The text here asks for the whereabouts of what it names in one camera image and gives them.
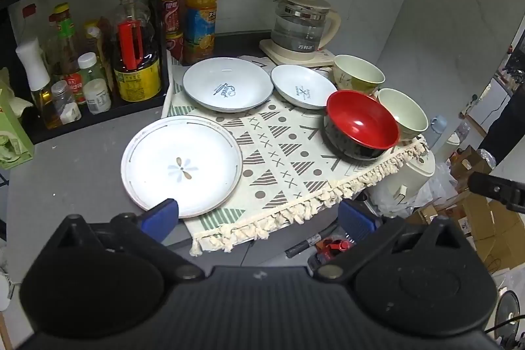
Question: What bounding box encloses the small white plate dark print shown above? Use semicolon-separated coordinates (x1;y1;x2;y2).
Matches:
270;65;338;111

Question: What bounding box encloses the yellow-cap bottle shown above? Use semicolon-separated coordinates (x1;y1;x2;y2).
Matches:
84;19;114;64

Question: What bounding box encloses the green cardboard box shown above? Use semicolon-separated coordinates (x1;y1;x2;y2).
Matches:
0;78;36;171

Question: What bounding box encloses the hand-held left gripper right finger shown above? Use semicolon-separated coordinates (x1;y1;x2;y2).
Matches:
312;197;473;281

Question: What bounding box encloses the red-labelled small bottle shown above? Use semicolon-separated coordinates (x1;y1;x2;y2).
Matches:
65;71;87;105

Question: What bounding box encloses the orange juice bottle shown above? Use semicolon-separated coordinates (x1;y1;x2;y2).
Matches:
183;0;219;66

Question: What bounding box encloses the red and black bowl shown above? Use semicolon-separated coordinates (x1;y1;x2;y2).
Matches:
324;90;400;161

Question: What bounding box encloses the clear bottle red cap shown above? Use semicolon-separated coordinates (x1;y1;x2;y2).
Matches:
19;4;51;60

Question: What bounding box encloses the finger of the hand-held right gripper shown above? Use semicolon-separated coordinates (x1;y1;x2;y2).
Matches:
467;171;525;215

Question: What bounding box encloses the large oil bottle red handle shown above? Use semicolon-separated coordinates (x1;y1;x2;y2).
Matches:
111;0;162;103

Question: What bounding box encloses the small clear spice jar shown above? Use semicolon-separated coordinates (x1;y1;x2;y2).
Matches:
51;80;82;118

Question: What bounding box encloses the red hand tool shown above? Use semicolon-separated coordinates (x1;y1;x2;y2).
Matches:
309;237;354;269

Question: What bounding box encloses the white deep plate blue print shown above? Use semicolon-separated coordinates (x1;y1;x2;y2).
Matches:
182;57;275;113

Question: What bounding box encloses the cream crumpled cloth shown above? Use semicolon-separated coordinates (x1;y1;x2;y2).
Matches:
0;67;30;117

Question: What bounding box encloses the white electric pot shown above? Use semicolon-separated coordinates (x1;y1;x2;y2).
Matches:
367;148;436;218

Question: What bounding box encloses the white-top oil spray bottle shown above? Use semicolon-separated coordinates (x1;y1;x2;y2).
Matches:
15;38;62;130

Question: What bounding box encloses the green-labelled sauce bottle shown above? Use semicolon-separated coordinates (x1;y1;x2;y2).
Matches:
46;3;81;78

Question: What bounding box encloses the large white flower plate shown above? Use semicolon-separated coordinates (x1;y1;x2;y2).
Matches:
120;115;244;219

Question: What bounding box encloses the white-cap green bottle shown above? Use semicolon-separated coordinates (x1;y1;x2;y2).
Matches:
77;52;108;89

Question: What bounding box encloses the pale green printed bowl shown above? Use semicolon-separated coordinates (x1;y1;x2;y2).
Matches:
332;54;386;96

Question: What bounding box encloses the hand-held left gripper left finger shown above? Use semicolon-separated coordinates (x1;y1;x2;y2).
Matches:
52;197;206;282

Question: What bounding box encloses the patterned tasselled table mat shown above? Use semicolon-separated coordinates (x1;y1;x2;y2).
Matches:
161;54;430;257

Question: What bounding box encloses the red drink can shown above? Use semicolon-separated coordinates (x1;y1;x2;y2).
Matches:
161;0;185;34
166;31;185;64

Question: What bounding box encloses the glass electric kettle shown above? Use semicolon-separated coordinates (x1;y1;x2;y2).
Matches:
270;0;342;52

